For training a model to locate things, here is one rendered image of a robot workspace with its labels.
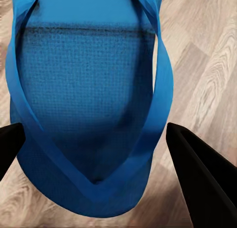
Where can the sandal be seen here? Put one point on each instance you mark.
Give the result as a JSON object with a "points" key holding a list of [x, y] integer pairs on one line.
{"points": [[80, 78]]}

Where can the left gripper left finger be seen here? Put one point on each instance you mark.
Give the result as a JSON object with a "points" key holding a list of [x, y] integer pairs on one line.
{"points": [[12, 138]]}

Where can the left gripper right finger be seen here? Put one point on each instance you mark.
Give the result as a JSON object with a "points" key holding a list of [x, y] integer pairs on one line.
{"points": [[208, 181]]}

